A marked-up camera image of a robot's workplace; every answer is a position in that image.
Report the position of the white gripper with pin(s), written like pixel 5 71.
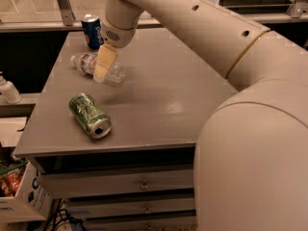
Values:
pixel 120 36

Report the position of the clear plastic water bottle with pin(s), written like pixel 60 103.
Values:
pixel 87 64

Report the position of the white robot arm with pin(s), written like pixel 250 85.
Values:
pixel 251 158

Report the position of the white spray bottle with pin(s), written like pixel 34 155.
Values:
pixel 9 91

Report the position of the blue Pepsi can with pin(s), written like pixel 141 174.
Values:
pixel 92 31

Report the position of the green soda can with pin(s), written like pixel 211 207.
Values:
pixel 91 117

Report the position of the grey drawer cabinet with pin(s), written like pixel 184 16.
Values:
pixel 156 112

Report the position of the top grey drawer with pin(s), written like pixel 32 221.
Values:
pixel 74 185

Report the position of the grey drawer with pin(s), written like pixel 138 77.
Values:
pixel 139 224
pixel 74 185
pixel 132 206

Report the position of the snack packets in box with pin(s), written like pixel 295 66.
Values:
pixel 11 173

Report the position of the middle grey drawer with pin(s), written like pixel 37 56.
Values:
pixel 132 206

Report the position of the white cardboard box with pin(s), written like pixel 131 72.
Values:
pixel 31 201

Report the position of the bottom grey drawer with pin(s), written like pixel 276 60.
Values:
pixel 139 224

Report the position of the metal window frame rail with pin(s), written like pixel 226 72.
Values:
pixel 52 15

